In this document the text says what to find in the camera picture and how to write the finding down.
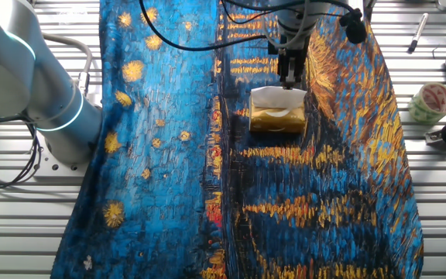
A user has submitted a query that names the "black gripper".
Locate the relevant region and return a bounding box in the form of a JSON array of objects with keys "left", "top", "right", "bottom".
[{"left": 268, "top": 36, "right": 311, "bottom": 91}]

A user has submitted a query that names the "white napkin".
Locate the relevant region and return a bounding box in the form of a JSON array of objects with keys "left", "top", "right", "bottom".
[{"left": 250, "top": 85, "right": 307, "bottom": 110}]

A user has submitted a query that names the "gold tissue pack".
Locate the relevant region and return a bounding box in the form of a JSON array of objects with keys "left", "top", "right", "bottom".
[{"left": 249, "top": 92, "right": 307, "bottom": 135}]

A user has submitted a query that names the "clear tape roll red print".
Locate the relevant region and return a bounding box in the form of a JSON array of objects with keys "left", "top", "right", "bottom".
[{"left": 407, "top": 81, "right": 446, "bottom": 126}]

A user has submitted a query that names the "silver black pen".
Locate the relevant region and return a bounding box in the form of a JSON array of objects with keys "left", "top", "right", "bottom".
[{"left": 407, "top": 12, "right": 429, "bottom": 54}]

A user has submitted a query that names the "starry night painted tablecloth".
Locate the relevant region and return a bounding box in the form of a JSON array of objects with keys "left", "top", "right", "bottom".
[{"left": 50, "top": 0, "right": 425, "bottom": 279}]

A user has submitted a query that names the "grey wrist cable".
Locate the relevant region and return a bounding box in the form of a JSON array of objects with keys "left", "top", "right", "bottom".
[{"left": 263, "top": 0, "right": 313, "bottom": 50}]

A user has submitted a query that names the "black cable connector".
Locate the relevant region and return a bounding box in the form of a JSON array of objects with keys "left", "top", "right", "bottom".
[{"left": 338, "top": 8, "right": 368, "bottom": 45}]

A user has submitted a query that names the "thin black cable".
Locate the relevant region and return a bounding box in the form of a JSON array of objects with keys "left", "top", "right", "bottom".
[{"left": 221, "top": 0, "right": 354, "bottom": 26}]

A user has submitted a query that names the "thick black cable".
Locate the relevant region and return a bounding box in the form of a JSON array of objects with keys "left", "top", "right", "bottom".
[{"left": 137, "top": 0, "right": 270, "bottom": 53}]

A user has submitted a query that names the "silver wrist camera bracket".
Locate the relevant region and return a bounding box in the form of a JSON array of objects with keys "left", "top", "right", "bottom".
[{"left": 361, "top": 0, "right": 379, "bottom": 22}]

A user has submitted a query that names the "grey cable with metal plug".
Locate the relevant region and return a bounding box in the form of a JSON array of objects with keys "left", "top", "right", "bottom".
[{"left": 43, "top": 33, "right": 93, "bottom": 96}]

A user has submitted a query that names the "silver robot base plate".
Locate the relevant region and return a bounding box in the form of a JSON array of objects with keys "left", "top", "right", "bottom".
[{"left": 33, "top": 133, "right": 92, "bottom": 181}]

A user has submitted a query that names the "black cable bundle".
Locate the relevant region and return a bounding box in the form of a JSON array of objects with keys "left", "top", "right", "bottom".
[{"left": 0, "top": 115, "right": 44, "bottom": 189}]

